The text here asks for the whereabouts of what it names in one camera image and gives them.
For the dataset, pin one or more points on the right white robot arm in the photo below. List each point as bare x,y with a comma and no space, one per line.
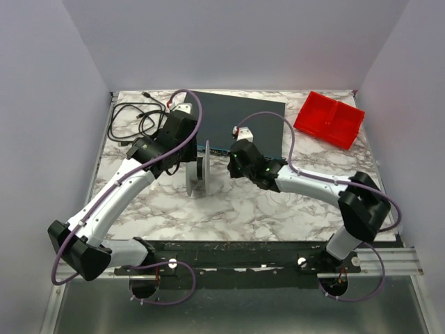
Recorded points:
363,206

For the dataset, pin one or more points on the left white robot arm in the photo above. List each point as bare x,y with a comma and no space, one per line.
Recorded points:
78,241

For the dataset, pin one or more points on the red plastic bin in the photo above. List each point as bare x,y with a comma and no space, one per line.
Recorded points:
329,120

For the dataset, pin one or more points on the white cable spool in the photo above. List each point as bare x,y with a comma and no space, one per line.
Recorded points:
198,173

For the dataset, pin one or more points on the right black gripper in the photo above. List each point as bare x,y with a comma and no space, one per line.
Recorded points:
235,166

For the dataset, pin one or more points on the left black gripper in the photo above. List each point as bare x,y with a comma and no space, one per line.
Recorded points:
190,145

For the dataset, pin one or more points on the dark blue network switch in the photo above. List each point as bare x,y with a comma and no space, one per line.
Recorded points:
221,113

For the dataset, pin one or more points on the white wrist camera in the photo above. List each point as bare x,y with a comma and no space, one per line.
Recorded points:
244,133
183,107

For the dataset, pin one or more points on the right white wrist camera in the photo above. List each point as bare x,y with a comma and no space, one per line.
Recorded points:
244,133

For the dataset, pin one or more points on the aluminium rail frame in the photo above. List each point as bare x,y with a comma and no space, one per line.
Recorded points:
381,298

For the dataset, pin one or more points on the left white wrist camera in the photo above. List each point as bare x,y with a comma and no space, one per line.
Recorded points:
183,107

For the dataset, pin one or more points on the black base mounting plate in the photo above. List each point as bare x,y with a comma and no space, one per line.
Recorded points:
239,264

